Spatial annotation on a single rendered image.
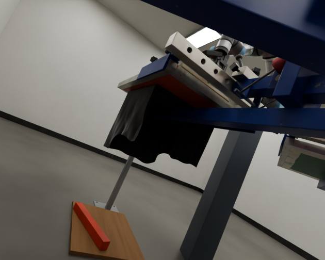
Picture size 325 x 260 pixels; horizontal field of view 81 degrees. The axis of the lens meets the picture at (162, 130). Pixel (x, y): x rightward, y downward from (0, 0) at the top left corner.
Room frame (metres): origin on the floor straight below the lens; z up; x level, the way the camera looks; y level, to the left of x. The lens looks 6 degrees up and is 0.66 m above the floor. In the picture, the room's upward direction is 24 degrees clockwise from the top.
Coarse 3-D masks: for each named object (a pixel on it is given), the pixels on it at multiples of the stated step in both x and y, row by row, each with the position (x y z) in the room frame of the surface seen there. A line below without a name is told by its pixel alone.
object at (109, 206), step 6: (126, 162) 1.72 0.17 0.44; (126, 168) 1.71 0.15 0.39; (120, 174) 1.73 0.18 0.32; (120, 180) 1.71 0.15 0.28; (120, 186) 1.72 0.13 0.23; (114, 192) 1.70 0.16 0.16; (114, 198) 1.71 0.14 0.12; (96, 204) 1.72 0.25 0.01; (102, 204) 1.77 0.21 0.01; (108, 204) 1.70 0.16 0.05; (114, 210) 1.76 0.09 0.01
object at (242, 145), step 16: (224, 144) 1.58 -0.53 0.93; (240, 144) 1.43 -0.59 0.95; (256, 144) 1.46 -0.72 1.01; (224, 160) 1.48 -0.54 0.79; (240, 160) 1.44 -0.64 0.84; (224, 176) 1.43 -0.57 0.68; (240, 176) 1.45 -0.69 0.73; (208, 192) 1.52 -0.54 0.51; (224, 192) 1.44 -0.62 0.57; (208, 208) 1.44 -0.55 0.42; (224, 208) 1.45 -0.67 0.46; (192, 224) 1.56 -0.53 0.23; (208, 224) 1.43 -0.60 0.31; (224, 224) 1.45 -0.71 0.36; (192, 240) 1.47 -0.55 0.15; (208, 240) 1.44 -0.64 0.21; (192, 256) 1.43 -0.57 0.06; (208, 256) 1.45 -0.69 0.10
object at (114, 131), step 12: (156, 84) 0.91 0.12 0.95; (132, 96) 1.19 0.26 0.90; (144, 96) 0.98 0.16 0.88; (132, 108) 1.11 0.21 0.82; (144, 108) 0.92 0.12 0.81; (120, 120) 1.23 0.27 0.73; (132, 120) 1.00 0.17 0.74; (120, 132) 1.18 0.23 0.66; (132, 132) 0.97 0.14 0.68; (108, 144) 1.30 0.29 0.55
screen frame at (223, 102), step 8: (168, 64) 0.69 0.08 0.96; (176, 64) 0.70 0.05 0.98; (160, 72) 0.76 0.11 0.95; (168, 72) 0.72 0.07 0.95; (176, 72) 0.71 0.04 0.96; (184, 72) 0.72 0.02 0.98; (128, 80) 1.14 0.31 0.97; (136, 80) 1.02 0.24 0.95; (144, 80) 0.95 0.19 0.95; (184, 80) 0.73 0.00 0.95; (192, 80) 0.74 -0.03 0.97; (120, 88) 1.37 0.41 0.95; (192, 88) 0.77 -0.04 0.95; (200, 88) 0.77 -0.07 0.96; (208, 88) 0.78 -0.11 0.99; (208, 96) 0.79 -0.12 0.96; (216, 96) 0.81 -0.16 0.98; (216, 104) 0.83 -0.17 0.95; (224, 104) 0.84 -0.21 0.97; (240, 128) 1.03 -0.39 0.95
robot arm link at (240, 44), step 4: (236, 44) 0.99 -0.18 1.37; (240, 44) 1.00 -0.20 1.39; (232, 48) 1.02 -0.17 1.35; (236, 48) 1.01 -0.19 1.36; (240, 48) 1.02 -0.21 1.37; (244, 48) 1.03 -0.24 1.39; (232, 52) 1.05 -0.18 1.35; (236, 52) 1.03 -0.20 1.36; (240, 52) 1.03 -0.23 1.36; (244, 52) 1.04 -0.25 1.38
